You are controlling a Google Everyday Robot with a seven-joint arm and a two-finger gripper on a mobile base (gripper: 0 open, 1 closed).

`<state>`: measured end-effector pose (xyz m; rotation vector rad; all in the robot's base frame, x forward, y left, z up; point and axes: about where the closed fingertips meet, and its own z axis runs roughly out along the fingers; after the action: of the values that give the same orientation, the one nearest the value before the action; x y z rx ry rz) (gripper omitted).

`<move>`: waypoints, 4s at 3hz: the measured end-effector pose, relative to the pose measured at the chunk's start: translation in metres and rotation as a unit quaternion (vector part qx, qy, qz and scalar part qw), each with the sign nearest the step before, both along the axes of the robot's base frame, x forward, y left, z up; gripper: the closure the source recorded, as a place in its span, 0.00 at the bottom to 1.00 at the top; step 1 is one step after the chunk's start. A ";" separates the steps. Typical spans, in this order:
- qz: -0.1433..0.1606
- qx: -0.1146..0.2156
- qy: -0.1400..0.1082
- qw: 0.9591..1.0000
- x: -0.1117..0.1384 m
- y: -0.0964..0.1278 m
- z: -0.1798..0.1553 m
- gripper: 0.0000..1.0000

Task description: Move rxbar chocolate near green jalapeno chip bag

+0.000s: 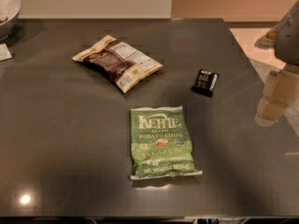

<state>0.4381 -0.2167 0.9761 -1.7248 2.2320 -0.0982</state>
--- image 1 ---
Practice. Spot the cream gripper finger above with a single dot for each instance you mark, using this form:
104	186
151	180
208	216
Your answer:
268	112
282	87

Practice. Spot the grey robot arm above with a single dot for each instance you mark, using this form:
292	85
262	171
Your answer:
286	40

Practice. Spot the green jalapeno chip bag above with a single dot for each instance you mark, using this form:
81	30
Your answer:
160	143

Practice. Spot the brown and cream chip bag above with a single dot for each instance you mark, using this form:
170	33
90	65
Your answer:
124	64

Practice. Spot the white paper napkin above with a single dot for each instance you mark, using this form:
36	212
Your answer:
4	52

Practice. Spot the white bowl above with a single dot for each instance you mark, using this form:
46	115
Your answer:
9	13

